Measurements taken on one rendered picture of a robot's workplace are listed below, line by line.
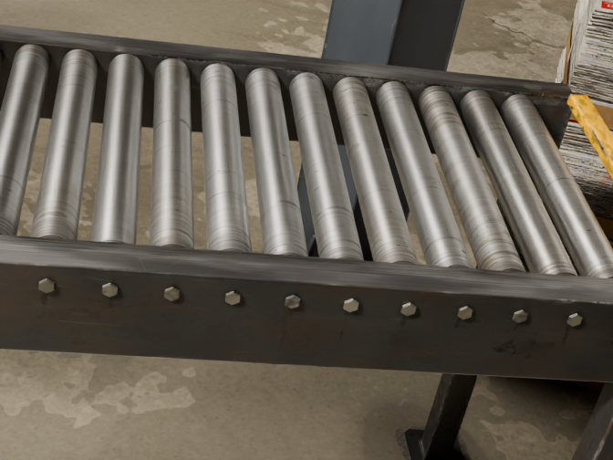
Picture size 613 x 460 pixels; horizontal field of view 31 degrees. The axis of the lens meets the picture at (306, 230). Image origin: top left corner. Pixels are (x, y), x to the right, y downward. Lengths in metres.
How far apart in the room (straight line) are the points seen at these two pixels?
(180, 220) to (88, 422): 0.93
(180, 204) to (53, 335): 0.21
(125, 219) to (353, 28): 1.07
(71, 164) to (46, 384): 0.92
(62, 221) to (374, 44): 1.08
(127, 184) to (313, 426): 0.98
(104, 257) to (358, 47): 1.14
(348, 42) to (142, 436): 0.87
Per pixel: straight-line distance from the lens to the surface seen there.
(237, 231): 1.23
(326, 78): 1.60
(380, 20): 2.14
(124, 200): 1.26
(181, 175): 1.31
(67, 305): 1.18
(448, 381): 2.02
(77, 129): 1.38
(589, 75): 2.06
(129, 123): 1.40
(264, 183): 1.33
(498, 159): 1.50
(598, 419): 1.44
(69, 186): 1.28
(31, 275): 1.16
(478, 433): 2.24
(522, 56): 3.85
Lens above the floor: 1.50
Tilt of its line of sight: 34 degrees down
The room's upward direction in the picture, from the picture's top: 11 degrees clockwise
